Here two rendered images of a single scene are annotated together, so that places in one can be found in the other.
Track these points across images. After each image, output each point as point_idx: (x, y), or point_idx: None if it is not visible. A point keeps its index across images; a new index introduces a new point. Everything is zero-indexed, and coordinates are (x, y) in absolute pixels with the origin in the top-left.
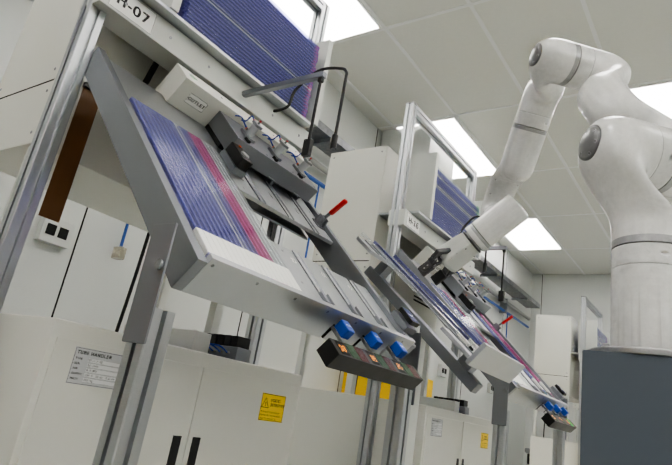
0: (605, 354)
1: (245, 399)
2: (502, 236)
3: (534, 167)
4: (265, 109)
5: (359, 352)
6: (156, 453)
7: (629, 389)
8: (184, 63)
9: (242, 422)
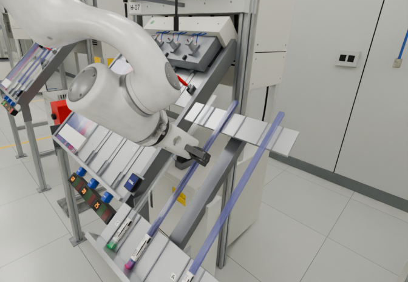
0: None
1: (165, 185)
2: (114, 132)
3: (17, 18)
4: (198, 3)
5: (79, 184)
6: None
7: None
8: (155, 14)
9: (166, 194)
